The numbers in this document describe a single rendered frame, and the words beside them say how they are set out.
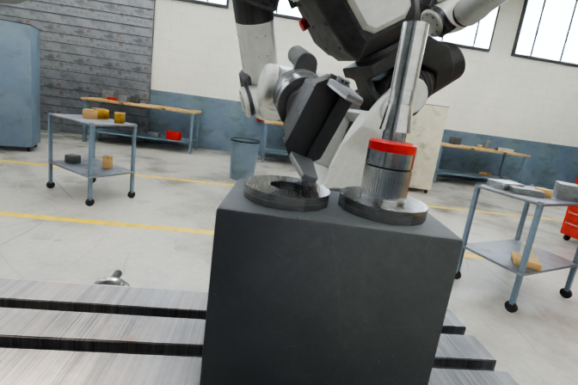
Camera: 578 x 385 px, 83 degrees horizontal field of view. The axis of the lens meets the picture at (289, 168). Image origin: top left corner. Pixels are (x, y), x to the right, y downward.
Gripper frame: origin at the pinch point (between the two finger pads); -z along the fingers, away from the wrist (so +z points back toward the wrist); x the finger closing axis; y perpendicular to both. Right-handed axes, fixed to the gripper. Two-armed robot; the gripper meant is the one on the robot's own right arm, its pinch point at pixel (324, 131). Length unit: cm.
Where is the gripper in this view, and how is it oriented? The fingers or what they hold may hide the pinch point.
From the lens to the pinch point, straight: 40.5
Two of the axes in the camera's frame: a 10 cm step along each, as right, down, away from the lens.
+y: 8.8, 3.3, 3.3
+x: 4.4, -8.2, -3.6
